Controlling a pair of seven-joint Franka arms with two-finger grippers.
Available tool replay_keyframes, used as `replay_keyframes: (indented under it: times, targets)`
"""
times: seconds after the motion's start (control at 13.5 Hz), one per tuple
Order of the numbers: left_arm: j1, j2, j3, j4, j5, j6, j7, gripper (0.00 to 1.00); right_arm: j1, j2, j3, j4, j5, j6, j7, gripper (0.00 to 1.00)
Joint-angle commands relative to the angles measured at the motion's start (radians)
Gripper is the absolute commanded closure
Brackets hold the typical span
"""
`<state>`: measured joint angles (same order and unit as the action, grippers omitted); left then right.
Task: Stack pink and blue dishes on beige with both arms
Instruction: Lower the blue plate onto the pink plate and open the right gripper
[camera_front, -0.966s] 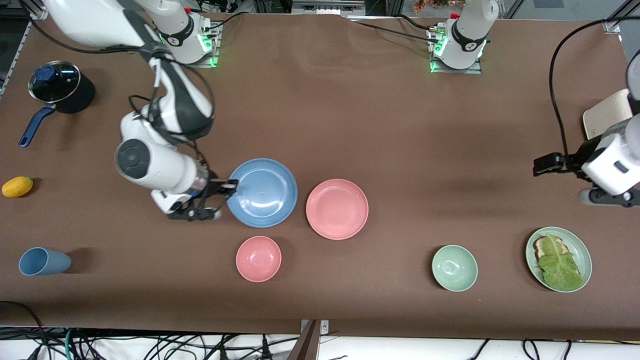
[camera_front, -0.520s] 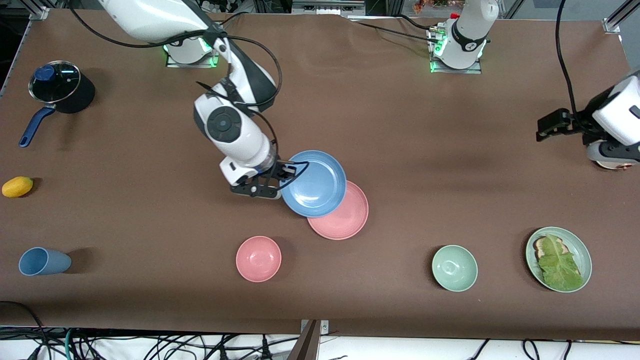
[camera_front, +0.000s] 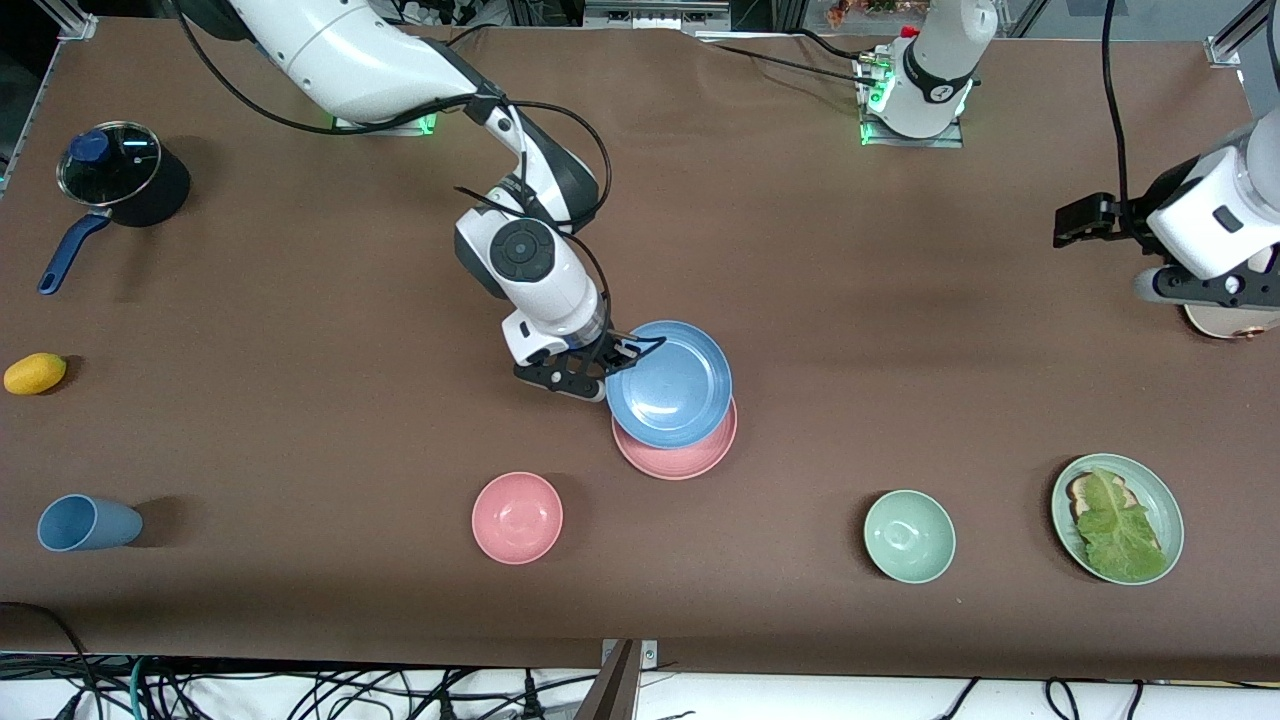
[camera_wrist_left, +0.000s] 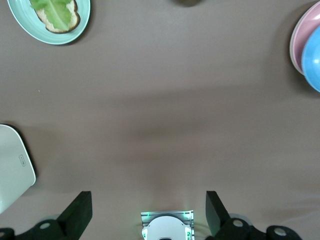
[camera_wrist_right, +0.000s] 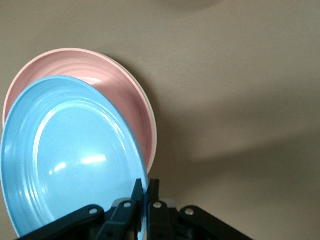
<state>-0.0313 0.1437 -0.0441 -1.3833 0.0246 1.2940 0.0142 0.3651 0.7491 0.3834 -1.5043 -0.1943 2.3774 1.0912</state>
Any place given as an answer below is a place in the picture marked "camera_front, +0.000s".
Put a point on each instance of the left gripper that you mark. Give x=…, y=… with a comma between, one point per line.
x=1128, y=219

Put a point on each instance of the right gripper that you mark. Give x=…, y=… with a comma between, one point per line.
x=617, y=349

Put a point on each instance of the blue plate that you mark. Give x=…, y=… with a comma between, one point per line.
x=670, y=385

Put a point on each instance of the pink plate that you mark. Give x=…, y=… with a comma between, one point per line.
x=680, y=462

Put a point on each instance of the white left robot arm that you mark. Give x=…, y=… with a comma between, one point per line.
x=935, y=70

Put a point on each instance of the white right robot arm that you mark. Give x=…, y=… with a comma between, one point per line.
x=350, y=50

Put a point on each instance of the pink bowl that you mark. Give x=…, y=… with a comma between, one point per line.
x=517, y=518

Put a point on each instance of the aluminium corner profile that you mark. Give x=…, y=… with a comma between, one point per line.
x=1240, y=30

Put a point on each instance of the toasted bread slice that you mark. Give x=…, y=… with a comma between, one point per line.
x=1080, y=492

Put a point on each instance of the green plate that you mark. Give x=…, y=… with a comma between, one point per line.
x=1165, y=500

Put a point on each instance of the green lettuce leaf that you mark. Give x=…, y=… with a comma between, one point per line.
x=1120, y=535

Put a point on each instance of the green bowl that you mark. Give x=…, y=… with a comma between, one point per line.
x=909, y=536

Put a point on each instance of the blue cup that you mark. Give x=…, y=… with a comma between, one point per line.
x=90, y=523

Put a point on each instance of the yellow lemon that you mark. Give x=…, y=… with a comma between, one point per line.
x=35, y=373

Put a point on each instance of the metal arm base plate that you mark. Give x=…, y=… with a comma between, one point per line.
x=425, y=125
x=955, y=135

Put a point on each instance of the small metal bracket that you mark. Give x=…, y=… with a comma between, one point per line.
x=650, y=655

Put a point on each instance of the brown camera stand bar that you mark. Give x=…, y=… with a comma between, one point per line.
x=612, y=690

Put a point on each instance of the aluminium frame profile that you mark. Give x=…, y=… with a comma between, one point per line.
x=655, y=12

